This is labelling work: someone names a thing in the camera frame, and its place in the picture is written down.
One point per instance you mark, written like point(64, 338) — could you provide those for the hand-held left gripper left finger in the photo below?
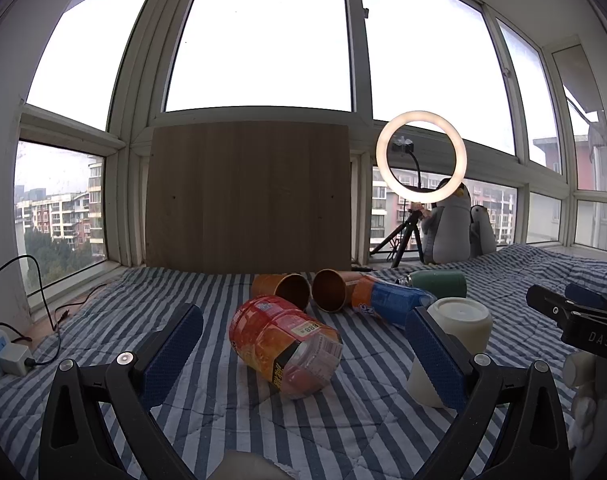
point(173, 355)

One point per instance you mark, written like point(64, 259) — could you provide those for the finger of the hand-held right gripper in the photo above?
point(588, 296)
point(546, 302)

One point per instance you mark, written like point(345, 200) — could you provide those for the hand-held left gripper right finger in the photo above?
point(436, 360)

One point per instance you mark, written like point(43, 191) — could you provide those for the white cup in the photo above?
point(463, 325)

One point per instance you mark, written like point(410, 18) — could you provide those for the dark green cup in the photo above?
point(441, 282)

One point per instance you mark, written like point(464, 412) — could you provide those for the orange paper cup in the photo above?
point(273, 285)

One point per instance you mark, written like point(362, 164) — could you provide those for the brown paper cup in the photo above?
point(333, 290)

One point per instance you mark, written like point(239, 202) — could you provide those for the person's right hand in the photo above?
point(583, 375)

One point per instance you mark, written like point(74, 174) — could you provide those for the blue striped blanket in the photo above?
point(208, 420)

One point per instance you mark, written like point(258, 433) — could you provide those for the blue and orange plastic bottle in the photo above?
point(383, 302)

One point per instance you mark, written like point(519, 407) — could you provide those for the small penguin plush toy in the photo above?
point(483, 230)

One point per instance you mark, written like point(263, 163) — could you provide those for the clear jar orange label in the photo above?
point(283, 350)

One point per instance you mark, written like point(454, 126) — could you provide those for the large penguin plush toy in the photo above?
point(453, 225)

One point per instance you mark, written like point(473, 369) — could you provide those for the black tripod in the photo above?
point(408, 232)

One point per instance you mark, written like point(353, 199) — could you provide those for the white charger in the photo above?
point(13, 357)

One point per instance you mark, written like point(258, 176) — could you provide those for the wooden board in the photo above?
point(248, 200)

